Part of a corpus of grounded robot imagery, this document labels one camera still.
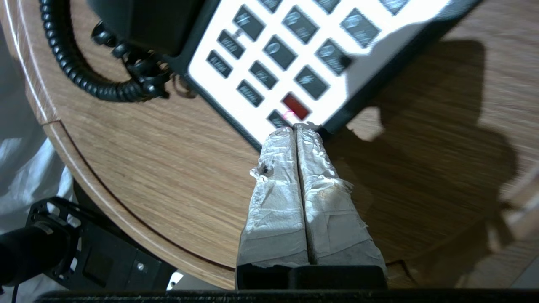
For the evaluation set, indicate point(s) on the paper-wrapped right gripper right finger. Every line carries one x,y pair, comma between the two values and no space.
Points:
332,219

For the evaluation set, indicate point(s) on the paper-wrapped right gripper left finger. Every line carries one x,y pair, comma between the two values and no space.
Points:
276,210

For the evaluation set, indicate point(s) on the black phone base white keypad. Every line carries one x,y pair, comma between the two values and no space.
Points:
337,84

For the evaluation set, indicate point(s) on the black telephone handset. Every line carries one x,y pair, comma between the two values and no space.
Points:
147,25

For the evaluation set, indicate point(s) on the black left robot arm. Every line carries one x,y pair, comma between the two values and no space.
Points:
33,248

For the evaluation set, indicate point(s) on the round wooden side table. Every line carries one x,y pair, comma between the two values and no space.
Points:
168,176

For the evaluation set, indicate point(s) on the white pillow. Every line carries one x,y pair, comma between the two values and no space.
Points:
29,168

